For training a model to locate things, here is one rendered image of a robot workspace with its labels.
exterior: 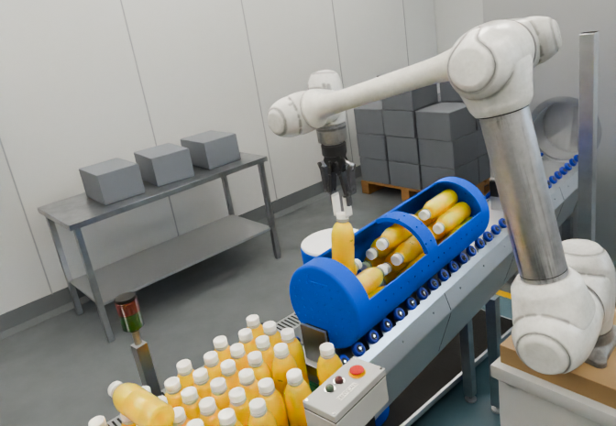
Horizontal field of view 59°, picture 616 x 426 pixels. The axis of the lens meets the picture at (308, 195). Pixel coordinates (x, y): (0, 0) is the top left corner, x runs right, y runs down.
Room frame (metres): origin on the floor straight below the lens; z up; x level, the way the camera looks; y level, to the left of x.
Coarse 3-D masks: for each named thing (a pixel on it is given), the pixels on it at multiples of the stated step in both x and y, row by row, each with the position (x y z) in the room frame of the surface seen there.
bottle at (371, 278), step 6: (366, 270) 1.58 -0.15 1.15; (372, 270) 1.58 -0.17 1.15; (378, 270) 1.59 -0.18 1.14; (360, 276) 1.55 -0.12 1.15; (366, 276) 1.55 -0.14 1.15; (372, 276) 1.56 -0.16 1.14; (378, 276) 1.57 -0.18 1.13; (366, 282) 1.53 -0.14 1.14; (372, 282) 1.54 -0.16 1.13; (378, 282) 1.56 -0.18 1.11; (366, 288) 1.52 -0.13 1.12; (372, 288) 1.54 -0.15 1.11
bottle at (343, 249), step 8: (336, 224) 1.59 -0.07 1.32; (344, 224) 1.58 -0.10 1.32; (336, 232) 1.57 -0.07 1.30; (344, 232) 1.56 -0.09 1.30; (352, 232) 1.58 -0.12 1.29; (336, 240) 1.57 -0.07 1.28; (344, 240) 1.56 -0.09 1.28; (352, 240) 1.57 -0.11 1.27; (336, 248) 1.56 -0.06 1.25; (344, 248) 1.56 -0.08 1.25; (352, 248) 1.57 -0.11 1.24; (336, 256) 1.56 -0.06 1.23; (344, 256) 1.55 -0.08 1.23; (352, 256) 1.56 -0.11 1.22; (344, 264) 1.55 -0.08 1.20; (352, 264) 1.56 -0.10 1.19
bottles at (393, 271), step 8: (432, 224) 1.97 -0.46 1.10; (448, 232) 1.93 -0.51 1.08; (440, 240) 1.96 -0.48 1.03; (368, 264) 1.79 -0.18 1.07; (376, 264) 1.80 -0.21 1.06; (384, 264) 1.73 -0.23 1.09; (392, 264) 1.74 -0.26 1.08; (408, 264) 1.72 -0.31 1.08; (392, 272) 1.78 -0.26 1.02; (400, 272) 1.75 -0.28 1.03; (384, 280) 1.76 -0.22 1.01; (368, 296) 1.52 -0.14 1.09
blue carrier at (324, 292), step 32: (480, 192) 2.03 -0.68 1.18; (384, 224) 1.96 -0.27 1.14; (416, 224) 1.74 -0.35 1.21; (480, 224) 1.95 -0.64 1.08; (320, 256) 1.61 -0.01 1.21; (448, 256) 1.78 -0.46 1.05; (320, 288) 1.49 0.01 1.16; (352, 288) 1.43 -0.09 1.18; (384, 288) 1.50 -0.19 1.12; (416, 288) 1.64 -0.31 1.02; (320, 320) 1.51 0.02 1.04; (352, 320) 1.41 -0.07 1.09
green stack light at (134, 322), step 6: (138, 312) 1.43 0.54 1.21; (120, 318) 1.42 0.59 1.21; (126, 318) 1.41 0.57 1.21; (132, 318) 1.42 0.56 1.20; (138, 318) 1.43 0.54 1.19; (126, 324) 1.41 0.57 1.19; (132, 324) 1.41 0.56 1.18; (138, 324) 1.42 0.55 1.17; (126, 330) 1.41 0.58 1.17; (132, 330) 1.41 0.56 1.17
